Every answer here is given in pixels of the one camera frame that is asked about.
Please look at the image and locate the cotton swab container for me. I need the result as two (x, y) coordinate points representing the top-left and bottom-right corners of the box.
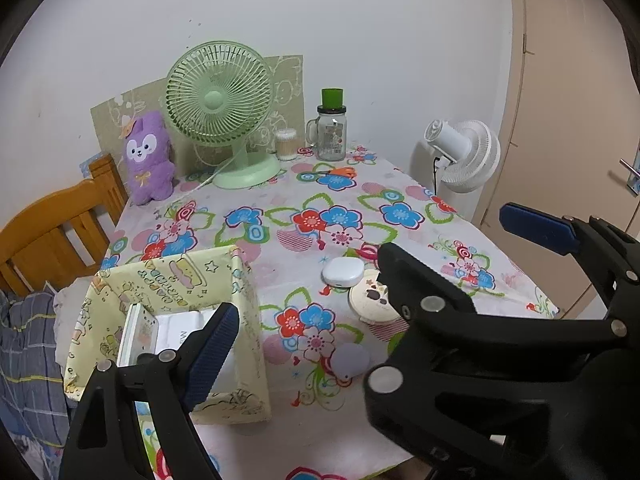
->
(274, 128), (298, 162)

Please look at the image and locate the cream round compact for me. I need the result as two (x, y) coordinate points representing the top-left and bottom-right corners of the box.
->
(348, 269), (400, 325)

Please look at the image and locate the glass jar green lid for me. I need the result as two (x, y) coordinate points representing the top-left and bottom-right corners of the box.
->
(305, 88), (347, 162)

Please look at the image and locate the floral tablecloth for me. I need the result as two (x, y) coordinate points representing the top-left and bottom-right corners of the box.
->
(102, 148), (558, 479)

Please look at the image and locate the green fan power cord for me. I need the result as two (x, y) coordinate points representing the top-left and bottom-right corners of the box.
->
(192, 146), (249, 194)

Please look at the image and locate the beige door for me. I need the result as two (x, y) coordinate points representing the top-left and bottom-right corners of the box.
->
(474, 0), (639, 318)

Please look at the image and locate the plaid grey pillow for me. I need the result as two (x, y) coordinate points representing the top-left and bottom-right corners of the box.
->
(1, 292), (70, 448)

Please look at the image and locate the metal door handle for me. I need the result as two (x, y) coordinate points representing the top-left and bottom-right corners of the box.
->
(620, 148), (640, 196)

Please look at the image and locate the green desk fan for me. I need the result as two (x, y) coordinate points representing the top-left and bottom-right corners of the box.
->
(163, 40), (280, 190)

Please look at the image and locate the white 45W charger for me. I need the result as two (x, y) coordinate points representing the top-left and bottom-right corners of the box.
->
(153, 308), (214, 354)

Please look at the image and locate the white pillow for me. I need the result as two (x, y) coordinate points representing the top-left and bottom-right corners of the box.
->
(53, 276), (92, 342)

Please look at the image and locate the white standing fan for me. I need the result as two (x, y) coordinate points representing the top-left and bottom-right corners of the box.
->
(409, 119), (501, 194)

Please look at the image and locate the beige patterned board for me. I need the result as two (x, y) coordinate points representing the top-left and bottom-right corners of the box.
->
(91, 55), (305, 179)

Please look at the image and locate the yellow patterned storage box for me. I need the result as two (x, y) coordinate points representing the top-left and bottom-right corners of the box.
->
(63, 245), (271, 425)

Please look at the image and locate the white earbud case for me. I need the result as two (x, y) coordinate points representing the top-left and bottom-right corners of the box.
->
(321, 257), (366, 288)

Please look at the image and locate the wooden bed headboard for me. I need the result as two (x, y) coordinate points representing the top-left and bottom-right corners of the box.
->
(1, 154), (128, 297)

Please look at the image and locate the purple plush toy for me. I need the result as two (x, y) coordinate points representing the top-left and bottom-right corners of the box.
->
(120, 110), (176, 206)

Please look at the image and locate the lavender round object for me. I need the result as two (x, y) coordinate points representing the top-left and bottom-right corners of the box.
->
(330, 344), (370, 382)

